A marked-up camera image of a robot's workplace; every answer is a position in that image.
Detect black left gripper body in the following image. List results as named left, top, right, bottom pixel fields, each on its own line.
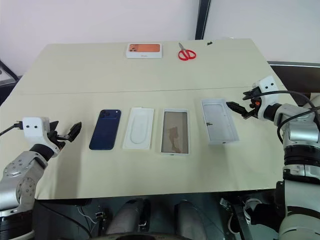
left=46, top=131, right=70, bottom=154

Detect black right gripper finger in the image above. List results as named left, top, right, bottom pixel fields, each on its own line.
left=242, top=85, right=261, bottom=101
left=225, top=100, right=252, bottom=119

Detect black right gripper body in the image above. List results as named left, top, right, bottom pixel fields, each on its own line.
left=246, top=95, right=263, bottom=120

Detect dark blue smartphone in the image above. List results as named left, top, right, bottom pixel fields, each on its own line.
left=89, top=108, right=123, bottom=151

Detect white box with orange phone print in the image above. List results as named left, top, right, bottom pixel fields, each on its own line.
left=125, top=42, right=164, bottom=60

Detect dark side table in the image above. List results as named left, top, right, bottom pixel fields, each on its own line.
left=266, top=60, right=320, bottom=101

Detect white paper insert tray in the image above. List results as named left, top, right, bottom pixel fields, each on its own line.
left=122, top=107, right=155, bottom=151

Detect dark furniture piece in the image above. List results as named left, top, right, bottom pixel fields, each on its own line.
left=0, top=59, right=20, bottom=106

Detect grey rounded shape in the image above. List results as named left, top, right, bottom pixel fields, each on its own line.
left=173, top=199, right=209, bottom=240
left=105, top=198, right=151, bottom=236

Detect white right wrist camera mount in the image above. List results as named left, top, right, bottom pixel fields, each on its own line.
left=258, top=76, right=279, bottom=120

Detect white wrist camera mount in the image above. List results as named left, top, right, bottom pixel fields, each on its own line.
left=258, top=76, right=279, bottom=120
left=22, top=116, right=51, bottom=145

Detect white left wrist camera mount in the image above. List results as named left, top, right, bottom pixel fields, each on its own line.
left=22, top=116, right=51, bottom=145

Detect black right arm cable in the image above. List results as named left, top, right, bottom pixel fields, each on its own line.
left=259, top=90, right=320, bottom=145

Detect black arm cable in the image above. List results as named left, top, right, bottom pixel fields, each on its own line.
left=0, top=120, right=24, bottom=137
left=259, top=90, right=320, bottom=145

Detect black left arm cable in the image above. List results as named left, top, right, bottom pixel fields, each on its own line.
left=0, top=120, right=24, bottom=137

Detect red handled scissors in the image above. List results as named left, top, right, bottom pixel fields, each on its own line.
left=177, top=42, right=197, bottom=62

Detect thin white cable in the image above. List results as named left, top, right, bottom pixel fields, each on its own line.
left=76, top=204, right=101, bottom=226

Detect dark vertical post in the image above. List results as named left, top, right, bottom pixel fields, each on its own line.
left=194, top=0, right=209, bottom=41

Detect black metal frame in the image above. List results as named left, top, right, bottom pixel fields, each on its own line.
left=219, top=196, right=254, bottom=240

